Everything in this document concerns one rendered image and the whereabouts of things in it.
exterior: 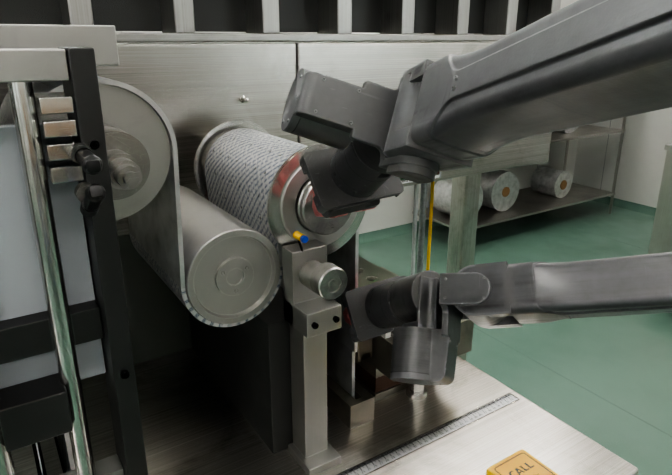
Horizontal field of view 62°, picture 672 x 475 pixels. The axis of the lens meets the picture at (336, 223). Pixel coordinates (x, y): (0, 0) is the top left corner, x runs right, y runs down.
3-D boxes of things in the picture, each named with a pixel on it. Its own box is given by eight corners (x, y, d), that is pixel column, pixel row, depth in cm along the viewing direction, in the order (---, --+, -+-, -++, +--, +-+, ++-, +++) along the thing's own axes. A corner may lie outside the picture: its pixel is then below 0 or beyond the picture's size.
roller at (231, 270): (191, 335, 66) (182, 239, 62) (134, 266, 86) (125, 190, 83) (282, 310, 72) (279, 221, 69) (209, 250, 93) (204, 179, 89)
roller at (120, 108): (34, 234, 55) (8, 86, 51) (12, 182, 75) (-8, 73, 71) (176, 211, 62) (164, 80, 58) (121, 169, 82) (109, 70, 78)
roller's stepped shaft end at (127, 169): (114, 200, 46) (109, 162, 45) (98, 185, 51) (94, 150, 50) (153, 195, 48) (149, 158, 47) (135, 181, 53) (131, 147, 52)
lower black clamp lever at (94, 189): (88, 201, 38) (83, 182, 38) (81, 219, 42) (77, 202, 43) (109, 198, 39) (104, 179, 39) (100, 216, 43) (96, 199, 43)
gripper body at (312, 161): (397, 198, 62) (432, 168, 56) (317, 216, 57) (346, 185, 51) (375, 147, 64) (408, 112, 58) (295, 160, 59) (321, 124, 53)
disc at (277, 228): (263, 263, 69) (272, 142, 65) (262, 262, 69) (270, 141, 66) (361, 253, 77) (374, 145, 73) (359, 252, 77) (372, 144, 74)
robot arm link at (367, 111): (443, 182, 44) (469, 77, 44) (305, 137, 40) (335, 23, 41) (383, 188, 55) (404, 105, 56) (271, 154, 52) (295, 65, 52)
